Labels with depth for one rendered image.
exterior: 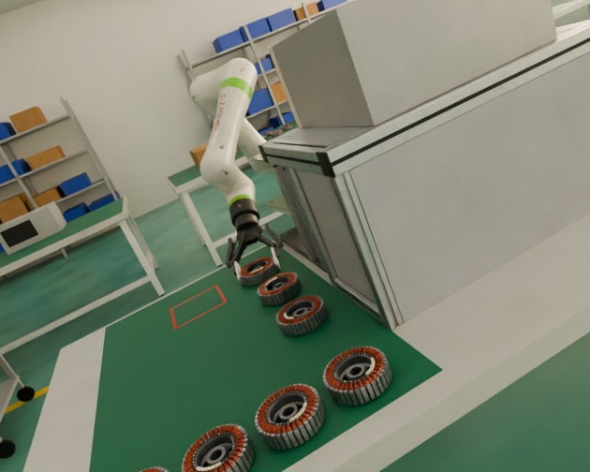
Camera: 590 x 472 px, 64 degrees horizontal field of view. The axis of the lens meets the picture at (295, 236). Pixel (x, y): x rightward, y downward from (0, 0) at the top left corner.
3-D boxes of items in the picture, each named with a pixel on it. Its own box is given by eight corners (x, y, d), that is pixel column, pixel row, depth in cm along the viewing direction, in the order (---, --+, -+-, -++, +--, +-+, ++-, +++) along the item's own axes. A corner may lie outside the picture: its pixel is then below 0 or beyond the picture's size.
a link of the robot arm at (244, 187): (258, 181, 166) (231, 197, 168) (238, 159, 156) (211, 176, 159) (265, 209, 157) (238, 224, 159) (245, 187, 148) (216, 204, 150)
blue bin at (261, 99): (243, 116, 766) (236, 99, 756) (266, 106, 775) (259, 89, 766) (250, 115, 727) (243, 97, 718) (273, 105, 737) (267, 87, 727)
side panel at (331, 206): (332, 286, 115) (283, 166, 105) (343, 280, 116) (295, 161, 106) (390, 331, 90) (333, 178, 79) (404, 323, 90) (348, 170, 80)
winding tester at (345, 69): (298, 128, 118) (267, 47, 111) (437, 65, 127) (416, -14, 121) (373, 127, 82) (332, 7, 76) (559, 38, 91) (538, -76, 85)
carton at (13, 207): (11, 218, 686) (0, 201, 677) (35, 208, 692) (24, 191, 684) (3, 224, 649) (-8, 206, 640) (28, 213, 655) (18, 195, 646)
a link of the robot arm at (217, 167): (256, 107, 167) (230, 114, 172) (239, 82, 158) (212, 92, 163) (238, 188, 149) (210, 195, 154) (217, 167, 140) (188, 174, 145)
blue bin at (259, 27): (240, 46, 742) (234, 32, 735) (263, 36, 750) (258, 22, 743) (245, 42, 703) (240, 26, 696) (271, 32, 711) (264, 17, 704)
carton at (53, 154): (37, 168, 683) (31, 156, 677) (66, 156, 692) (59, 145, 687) (33, 169, 646) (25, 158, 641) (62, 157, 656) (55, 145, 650)
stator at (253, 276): (244, 275, 144) (239, 265, 142) (278, 262, 143) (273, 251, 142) (243, 291, 133) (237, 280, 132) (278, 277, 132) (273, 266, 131)
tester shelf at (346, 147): (264, 162, 120) (257, 145, 118) (473, 64, 134) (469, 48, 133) (334, 178, 79) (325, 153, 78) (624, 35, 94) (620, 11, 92)
